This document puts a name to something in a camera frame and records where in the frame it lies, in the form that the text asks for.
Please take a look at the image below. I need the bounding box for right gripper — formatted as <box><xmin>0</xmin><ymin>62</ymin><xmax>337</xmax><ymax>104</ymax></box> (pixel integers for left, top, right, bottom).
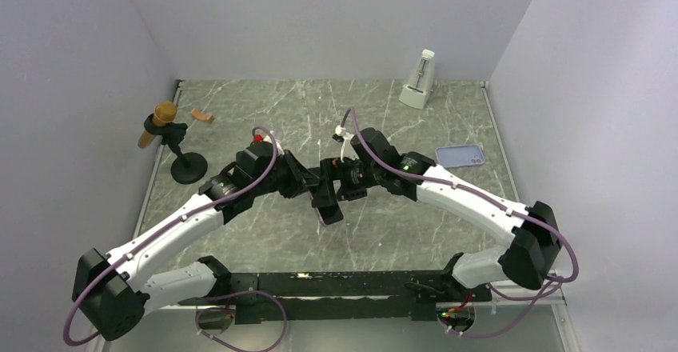
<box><xmin>311</xmin><ymin>156</ymin><xmax>383</xmax><ymax>208</ymax></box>

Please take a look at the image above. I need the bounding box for black phone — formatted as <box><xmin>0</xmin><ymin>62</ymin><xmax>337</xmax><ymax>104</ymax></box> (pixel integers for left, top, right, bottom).
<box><xmin>315</xmin><ymin>205</ymin><xmax>344</xmax><ymax>226</ymax></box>

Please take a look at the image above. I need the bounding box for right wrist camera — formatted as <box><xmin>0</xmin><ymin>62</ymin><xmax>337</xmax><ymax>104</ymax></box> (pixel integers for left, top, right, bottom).
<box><xmin>332</xmin><ymin>125</ymin><xmax>353</xmax><ymax>162</ymax></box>

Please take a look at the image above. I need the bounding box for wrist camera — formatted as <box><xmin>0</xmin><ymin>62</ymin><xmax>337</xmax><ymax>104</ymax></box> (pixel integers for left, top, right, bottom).
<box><xmin>252</xmin><ymin>129</ymin><xmax>284</xmax><ymax>154</ymax></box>
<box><xmin>332</xmin><ymin>125</ymin><xmax>353</xmax><ymax>162</ymax></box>

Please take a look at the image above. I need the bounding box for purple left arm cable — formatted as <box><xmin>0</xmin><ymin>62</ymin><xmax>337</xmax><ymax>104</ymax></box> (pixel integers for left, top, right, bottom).
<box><xmin>62</xmin><ymin>126</ymin><xmax>289</xmax><ymax>352</ymax></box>

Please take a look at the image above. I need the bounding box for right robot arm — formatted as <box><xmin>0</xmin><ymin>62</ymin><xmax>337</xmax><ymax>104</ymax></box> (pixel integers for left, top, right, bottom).
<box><xmin>312</xmin><ymin>126</ymin><xmax>563</xmax><ymax>301</ymax></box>

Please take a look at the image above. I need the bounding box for small brown block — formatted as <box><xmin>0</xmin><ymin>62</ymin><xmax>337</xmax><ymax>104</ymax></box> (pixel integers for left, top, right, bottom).
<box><xmin>190</xmin><ymin>108</ymin><xmax>215</xmax><ymax>124</ymax></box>

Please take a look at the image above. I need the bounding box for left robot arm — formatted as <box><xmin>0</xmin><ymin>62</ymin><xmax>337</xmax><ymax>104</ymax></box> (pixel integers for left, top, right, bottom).
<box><xmin>72</xmin><ymin>142</ymin><xmax>321</xmax><ymax>340</ymax></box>

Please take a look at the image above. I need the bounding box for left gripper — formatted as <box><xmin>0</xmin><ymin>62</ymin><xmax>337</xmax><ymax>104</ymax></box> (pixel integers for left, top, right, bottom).
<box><xmin>253</xmin><ymin>149</ymin><xmax>319</xmax><ymax>199</ymax></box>

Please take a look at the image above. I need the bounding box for lilac phone case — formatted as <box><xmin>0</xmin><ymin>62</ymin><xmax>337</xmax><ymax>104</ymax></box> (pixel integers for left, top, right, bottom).
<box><xmin>435</xmin><ymin>145</ymin><xmax>485</xmax><ymax>168</ymax></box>

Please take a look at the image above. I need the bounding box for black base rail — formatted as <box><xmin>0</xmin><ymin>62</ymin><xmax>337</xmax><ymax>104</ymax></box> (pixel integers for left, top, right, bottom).
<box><xmin>181</xmin><ymin>270</ymin><xmax>492</xmax><ymax>325</ymax></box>

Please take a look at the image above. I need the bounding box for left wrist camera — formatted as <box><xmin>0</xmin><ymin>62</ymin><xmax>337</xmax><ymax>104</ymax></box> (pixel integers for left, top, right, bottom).
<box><xmin>252</xmin><ymin>129</ymin><xmax>284</xmax><ymax>154</ymax></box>

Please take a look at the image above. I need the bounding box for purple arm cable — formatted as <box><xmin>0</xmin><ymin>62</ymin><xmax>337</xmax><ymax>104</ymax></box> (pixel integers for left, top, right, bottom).
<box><xmin>338</xmin><ymin>107</ymin><xmax>580</xmax><ymax>340</ymax></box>
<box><xmin>62</xmin><ymin>126</ymin><xmax>289</xmax><ymax>352</ymax></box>

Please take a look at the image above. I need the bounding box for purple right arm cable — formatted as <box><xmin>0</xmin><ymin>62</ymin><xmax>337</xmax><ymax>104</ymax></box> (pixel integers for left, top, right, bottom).
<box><xmin>338</xmin><ymin>107</ymin><xmax>580</xmax><ymax>340</ymax></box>

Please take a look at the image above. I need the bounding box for white metronome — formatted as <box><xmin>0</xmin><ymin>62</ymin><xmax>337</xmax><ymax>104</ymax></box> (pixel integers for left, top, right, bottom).
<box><xmin>399</xmin><ymin>49</ymin><xmax>435</xmax><ymax>110</ymax></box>

